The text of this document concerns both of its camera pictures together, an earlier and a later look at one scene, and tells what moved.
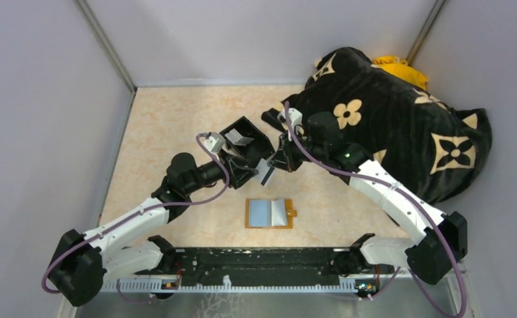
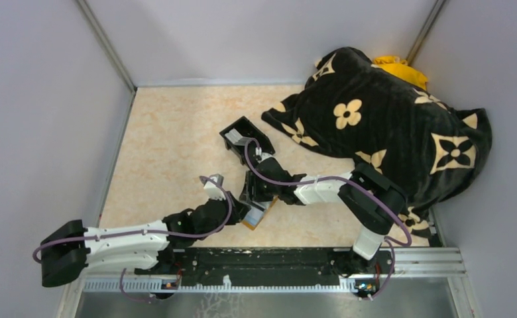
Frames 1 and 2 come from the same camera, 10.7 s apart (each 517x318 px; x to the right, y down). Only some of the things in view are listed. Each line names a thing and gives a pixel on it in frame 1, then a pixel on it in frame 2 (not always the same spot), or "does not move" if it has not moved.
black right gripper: x=284 y=158 to x=251 y=192
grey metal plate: x=236 y=138 does not move
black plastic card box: x=258 y=149 does not move
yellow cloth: x=400 y=68 does not move
